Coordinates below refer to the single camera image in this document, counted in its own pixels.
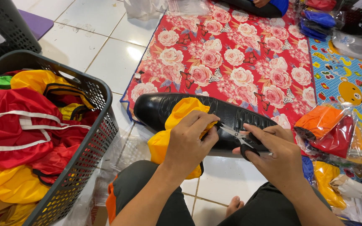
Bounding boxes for person's right hand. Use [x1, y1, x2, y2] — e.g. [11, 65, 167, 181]
[233, 123, 304, 189]

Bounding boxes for person's left hand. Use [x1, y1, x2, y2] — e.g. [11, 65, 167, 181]
[164, 110, 221, 178]

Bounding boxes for yellow nylon garment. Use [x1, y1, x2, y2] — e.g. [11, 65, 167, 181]
[147, 97, 218, 180]

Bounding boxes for small black-handled scissors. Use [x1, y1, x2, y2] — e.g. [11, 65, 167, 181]
[219, 123, 262, 162]

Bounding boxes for blue garment in clear bag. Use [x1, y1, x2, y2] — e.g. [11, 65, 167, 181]
[301, 156, 315, 183]

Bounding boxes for black embossed oblong cushion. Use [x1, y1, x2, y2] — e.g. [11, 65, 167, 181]
[133, 92, 278, 155]

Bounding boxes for orange garment in clear bag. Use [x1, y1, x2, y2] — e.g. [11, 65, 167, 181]
[293, 104, 345, 141]

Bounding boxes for large yellow garment packet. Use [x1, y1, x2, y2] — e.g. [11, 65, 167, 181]
[312, 161, 347, 210]

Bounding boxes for person's right leg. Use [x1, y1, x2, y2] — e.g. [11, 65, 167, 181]
[217, 181, 334, 226]

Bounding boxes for person's leg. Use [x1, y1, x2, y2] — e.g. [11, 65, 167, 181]
[217, 181, 334, 226]
[106, 160, 195, 226]

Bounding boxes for red garment in clear bag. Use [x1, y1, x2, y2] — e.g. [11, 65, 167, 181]
[309, 116, 355, 159]

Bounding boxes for person's left leg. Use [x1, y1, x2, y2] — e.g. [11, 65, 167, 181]
[106, 160, 195, 226]

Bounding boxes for pile of clear plastic bags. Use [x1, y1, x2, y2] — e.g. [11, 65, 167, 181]
[92, 134, 151, 206]

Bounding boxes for person's foot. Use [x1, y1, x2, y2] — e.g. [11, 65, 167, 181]
[226, 196, 245, 218]

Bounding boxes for crumpled white paper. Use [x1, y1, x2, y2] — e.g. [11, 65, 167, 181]
[329, 174, 362, 199]

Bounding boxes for slim yellow garment packet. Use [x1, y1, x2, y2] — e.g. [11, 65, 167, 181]
[347, 125, 362, 165]

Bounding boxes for grey perforated plastic basket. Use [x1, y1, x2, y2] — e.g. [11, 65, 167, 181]
[0, 50, 119, 226]

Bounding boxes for blue cartoon bear mat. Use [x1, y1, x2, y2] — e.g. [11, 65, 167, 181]
[308, 30, 362, 142]

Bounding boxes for red floral butterfly mat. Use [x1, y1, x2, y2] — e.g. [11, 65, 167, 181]
[120, 0, 318, 134]

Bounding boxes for brown cardboard box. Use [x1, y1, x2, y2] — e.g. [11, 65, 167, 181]
[90, 205, 109, 226]

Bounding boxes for empty clear plastic bag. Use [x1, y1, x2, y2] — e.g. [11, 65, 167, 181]
[331, 30, 362, 63]

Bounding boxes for stack of blue garment packets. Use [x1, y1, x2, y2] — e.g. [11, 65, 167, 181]
[298, 9, 337, 42]

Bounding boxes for clear plastic sheet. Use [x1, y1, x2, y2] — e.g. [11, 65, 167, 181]
[168, 0, 211, 17]

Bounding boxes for white plastic bag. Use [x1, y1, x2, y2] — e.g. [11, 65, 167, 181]
[123, 0, 168, 21]

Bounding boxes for red garment packet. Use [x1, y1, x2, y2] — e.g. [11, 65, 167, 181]
[305, 0, 337, 12]

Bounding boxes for yellow garment with black trim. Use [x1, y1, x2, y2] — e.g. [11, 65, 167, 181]
[10, 69, 94, 122]

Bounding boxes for red garment with white stripes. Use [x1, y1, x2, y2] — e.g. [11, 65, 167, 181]
[0, 87, 101, 186]

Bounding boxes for crumpled yellow garment heap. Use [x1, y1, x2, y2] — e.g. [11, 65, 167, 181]
[0, 163, 51, 226]

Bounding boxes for purple foam mat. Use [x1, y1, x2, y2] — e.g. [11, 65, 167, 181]
[18, 9, 55, 41]

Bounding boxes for black perforated plastic basket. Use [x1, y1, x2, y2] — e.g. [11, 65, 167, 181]
[0, 0, 43, 74]

